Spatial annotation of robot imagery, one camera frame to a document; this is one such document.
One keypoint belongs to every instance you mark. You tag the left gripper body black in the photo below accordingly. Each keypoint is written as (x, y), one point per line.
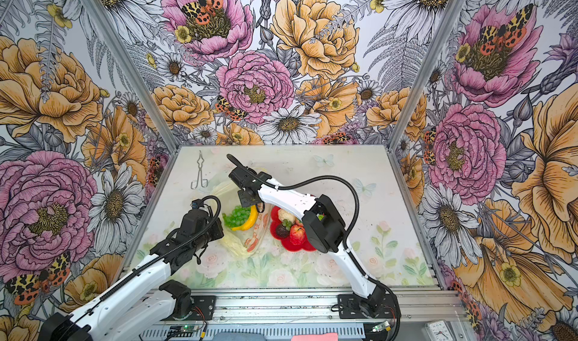
(217, 236)

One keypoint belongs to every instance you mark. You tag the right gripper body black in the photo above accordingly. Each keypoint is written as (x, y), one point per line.
(244, 200)

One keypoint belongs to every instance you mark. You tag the green fake grapes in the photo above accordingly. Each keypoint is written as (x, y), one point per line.
(237, 217)

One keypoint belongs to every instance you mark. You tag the yellow fake banana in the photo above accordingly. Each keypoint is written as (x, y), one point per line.
(249, 223)

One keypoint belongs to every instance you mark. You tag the translucent yellowish plastic bag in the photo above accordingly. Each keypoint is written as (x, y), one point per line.
(241, 244)

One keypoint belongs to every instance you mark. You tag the cream fake garlic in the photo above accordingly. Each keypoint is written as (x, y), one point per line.
(286, 217)

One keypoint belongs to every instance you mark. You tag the dark purple fake mangosteen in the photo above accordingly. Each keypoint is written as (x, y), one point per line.
(283, 230)

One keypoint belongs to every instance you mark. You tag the red fake apple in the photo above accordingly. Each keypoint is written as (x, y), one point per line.
(298, 235)

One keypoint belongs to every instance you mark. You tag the red flower-shaped bowl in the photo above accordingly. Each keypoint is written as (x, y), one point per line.
(306, 247)

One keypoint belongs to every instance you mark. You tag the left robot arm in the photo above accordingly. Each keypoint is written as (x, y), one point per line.
(146, 295)

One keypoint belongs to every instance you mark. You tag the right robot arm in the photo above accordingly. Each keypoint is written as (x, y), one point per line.
(325, 228)

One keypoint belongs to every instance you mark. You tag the metal tongs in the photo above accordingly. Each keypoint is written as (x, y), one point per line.
(200, 181)

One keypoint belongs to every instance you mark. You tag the small circuit board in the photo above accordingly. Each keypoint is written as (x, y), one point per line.
(188, 331)

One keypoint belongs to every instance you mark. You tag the pink cloth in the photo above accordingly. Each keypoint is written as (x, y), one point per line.
(316, 337)

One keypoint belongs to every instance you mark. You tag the white clock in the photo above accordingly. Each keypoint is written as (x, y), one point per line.
(439, 331)

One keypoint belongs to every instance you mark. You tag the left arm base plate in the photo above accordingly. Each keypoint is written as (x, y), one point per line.
(196, 308)

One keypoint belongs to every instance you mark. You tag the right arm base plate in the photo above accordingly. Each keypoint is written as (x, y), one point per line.
(351, 306)

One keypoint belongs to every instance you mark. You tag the aluminium front rail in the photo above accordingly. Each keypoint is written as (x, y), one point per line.
(317, 305)

